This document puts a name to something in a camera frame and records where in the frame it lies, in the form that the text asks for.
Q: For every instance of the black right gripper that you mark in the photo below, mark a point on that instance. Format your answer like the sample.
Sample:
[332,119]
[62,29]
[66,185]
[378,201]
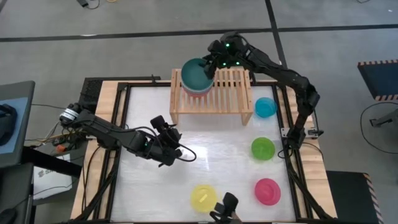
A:
[231,57]

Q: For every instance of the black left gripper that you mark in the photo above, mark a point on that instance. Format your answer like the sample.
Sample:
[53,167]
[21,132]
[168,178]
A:
[163,143]

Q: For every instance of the teal large bowl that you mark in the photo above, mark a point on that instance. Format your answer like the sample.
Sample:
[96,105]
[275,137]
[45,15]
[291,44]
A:
[194,74]

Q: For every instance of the translucent yellow small bowl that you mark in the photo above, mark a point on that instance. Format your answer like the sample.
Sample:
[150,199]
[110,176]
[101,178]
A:
[203,199]

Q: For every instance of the translucent cyan small bowl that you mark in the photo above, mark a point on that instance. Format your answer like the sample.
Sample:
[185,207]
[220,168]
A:
[266,107]

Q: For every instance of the translucent green small bowl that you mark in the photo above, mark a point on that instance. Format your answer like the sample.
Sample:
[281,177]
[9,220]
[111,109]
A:
[263,148]

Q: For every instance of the translucent pink small bowl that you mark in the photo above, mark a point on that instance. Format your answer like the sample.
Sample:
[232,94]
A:
[267,192]

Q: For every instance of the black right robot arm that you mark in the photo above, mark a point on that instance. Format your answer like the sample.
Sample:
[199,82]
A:
[289,76]

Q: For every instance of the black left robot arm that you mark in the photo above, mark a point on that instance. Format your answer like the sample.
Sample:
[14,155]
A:
[105,129]

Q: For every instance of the wooden slatted shelf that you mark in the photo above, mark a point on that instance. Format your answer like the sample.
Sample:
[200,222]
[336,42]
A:
[230,96]

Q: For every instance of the black perforated box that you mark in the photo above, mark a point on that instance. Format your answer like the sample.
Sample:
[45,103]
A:
[90,91]

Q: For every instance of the small orange object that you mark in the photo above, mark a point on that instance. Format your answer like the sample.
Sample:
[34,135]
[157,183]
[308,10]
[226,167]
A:
[61,148]

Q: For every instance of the white paper sheet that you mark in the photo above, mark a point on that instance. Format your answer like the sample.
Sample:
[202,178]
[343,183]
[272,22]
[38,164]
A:
[49,183]

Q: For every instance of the black power adapter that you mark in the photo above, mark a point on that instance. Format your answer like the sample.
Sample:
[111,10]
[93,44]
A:
[82,2]

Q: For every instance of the grey side desk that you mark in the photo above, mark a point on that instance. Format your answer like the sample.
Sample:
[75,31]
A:
[25,93]

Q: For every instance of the black headset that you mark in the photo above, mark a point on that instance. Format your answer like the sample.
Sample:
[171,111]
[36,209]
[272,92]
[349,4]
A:
[6,124]

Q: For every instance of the blue platform striped edge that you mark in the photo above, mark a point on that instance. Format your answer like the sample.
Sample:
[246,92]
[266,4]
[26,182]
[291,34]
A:
[382,77]

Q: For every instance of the black mat striped edge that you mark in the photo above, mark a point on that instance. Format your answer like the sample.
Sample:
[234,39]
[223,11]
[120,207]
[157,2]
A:
[345,199]

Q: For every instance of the grey stand foot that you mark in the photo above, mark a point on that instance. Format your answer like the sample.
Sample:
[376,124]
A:
[385,119]

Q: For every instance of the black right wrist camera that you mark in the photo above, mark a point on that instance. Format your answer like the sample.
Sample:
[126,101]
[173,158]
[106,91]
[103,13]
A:
[233,39]

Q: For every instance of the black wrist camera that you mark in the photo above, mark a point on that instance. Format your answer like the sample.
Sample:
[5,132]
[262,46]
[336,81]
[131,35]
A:
[233,39]
[159,123]

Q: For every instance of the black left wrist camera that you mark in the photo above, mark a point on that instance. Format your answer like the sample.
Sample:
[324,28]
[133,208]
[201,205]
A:
[159,123]

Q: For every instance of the black aluminium table frame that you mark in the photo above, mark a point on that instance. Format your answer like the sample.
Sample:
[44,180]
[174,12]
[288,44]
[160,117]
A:
[146,84]

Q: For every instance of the black table-level camera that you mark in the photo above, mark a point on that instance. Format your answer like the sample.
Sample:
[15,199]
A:
[230,200]

